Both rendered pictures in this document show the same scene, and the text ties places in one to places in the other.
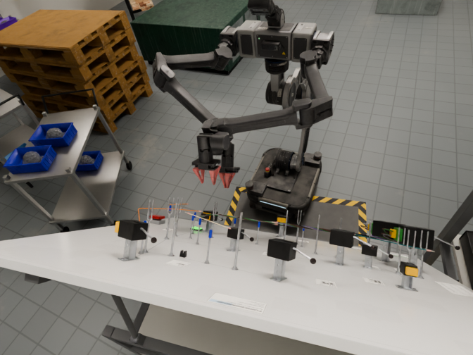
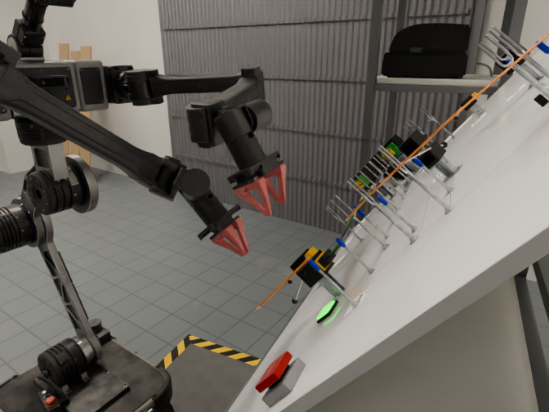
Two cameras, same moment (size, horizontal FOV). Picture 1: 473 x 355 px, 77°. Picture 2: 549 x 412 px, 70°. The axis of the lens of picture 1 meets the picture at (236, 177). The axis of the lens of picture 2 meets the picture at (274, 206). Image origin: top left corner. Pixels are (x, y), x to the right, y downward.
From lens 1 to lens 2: 1.32 m
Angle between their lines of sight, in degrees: 73
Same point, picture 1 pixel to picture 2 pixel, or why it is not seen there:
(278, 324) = not seen: outside the picture
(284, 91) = (82, 168)
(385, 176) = (164, 305)
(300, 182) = (118, 367)
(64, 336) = not seen: outside the picture
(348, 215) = (197, 357)
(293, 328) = not seen: outside the picture
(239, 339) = (485, 396)
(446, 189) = (215, 274)
